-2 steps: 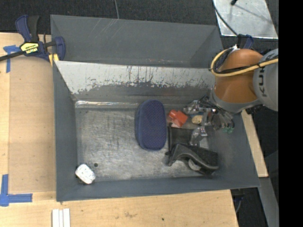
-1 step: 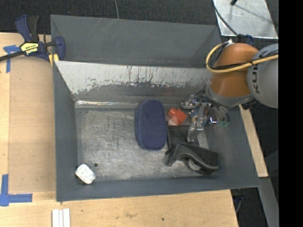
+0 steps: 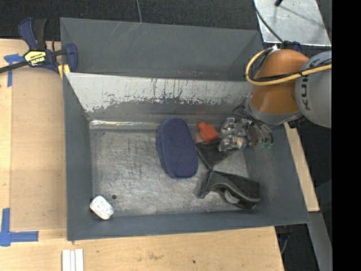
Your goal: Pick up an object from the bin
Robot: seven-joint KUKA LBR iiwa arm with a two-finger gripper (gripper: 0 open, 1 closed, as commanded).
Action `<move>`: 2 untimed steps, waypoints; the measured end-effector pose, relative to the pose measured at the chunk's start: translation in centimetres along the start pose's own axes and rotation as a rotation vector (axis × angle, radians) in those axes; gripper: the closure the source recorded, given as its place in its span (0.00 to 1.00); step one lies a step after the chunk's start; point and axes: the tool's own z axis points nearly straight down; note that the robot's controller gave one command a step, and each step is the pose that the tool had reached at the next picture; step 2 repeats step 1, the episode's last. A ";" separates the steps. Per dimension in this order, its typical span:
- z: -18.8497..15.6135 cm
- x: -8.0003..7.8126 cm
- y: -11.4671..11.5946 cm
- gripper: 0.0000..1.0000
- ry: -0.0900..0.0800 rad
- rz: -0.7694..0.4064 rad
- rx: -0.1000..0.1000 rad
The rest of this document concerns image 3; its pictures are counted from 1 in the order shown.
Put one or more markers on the small red bottle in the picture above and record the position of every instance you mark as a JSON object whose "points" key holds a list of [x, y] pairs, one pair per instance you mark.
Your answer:
{"points": [[208, 131]]}

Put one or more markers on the white dotted lump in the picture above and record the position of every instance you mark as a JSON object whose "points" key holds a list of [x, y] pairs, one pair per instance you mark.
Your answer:
{"points": [[101, 207]]}

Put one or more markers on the grey metal bin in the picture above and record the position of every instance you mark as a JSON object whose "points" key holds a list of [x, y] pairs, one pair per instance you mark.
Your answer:
{"points": [[141, 185]]}

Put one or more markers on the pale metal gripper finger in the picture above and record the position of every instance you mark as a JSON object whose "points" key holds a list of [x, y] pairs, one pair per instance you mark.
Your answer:
{"points": [[226, 145], [229, 126]]}

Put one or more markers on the black wedge-shaped object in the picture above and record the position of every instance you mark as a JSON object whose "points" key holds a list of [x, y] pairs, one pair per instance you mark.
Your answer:
{"points": [[239, 188]]}

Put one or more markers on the dark blue oval case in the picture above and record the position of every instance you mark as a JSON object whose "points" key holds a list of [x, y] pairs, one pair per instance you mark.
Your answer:
{"points": [[177, 148]]}

